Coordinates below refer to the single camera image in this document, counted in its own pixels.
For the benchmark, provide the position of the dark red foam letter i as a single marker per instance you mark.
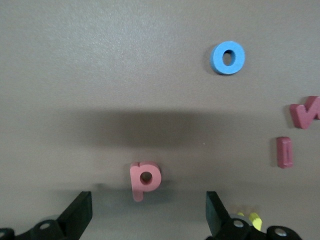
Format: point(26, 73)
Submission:
point(282, 152)

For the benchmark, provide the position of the dark red foam letter k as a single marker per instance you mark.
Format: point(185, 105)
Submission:
point(302, 117)

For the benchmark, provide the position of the yellow foam letter u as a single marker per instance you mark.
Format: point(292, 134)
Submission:
point(256, 221)

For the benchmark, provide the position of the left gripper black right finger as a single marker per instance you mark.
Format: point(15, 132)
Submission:
point(217, 220)

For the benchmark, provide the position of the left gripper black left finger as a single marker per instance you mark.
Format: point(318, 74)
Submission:
point(75, 217)

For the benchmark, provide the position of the blue foam letter o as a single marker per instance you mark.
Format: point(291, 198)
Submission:
point(217, 60)

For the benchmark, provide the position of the brown paper table cover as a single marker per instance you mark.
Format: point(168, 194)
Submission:
point(100, 75)

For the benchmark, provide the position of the pink foam letter p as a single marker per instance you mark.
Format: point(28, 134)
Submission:
point(136, 180)

